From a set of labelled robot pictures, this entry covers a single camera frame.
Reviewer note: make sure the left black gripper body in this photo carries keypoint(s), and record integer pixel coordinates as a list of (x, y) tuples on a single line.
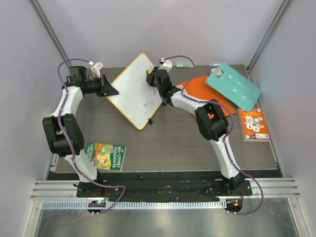
[(94, 86)]

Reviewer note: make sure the teal plastic board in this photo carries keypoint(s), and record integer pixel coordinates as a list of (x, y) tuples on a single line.
[(234, 86)]

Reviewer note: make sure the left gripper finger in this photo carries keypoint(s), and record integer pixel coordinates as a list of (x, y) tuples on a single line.
[(105, 85), (102, 93)]

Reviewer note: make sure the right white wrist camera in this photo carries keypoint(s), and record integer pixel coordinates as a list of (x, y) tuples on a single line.
[(165, 64)]

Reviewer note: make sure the orange paperback book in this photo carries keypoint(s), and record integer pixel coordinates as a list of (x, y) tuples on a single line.
[(253, 125)]

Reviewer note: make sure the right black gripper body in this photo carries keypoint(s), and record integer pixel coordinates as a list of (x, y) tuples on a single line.
[(153, 78)]

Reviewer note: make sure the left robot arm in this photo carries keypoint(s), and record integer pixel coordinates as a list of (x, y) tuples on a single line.
[(63, 134)]

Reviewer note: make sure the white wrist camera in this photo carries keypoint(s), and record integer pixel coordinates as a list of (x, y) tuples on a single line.
[(165, 64), (96, 67)]

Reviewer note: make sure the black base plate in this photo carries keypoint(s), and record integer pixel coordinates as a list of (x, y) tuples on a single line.
[(191, 186)]

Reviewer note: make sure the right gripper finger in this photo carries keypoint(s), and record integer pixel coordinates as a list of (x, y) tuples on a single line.
[(154, 69), (150, 79)]

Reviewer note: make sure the slotted cable duct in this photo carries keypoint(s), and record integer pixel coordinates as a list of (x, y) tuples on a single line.
[(88, 204)]

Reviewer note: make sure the yellow framed whiteboard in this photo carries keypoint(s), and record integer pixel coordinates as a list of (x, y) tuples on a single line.
[(136, 100)]

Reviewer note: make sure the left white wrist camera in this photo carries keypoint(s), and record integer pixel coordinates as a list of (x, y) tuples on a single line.
[(96, 67)]

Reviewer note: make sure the green eraser block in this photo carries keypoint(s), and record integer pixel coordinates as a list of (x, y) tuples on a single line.
[(180, 65)]

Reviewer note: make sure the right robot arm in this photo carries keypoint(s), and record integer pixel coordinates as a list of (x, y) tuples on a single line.
[(212, 124)]

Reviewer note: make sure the pale yellow mug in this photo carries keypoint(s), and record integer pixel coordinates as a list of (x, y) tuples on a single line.
[(58, 132)]

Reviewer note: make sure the green treehouse book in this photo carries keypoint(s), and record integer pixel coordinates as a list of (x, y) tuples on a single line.
[(106, 157)]

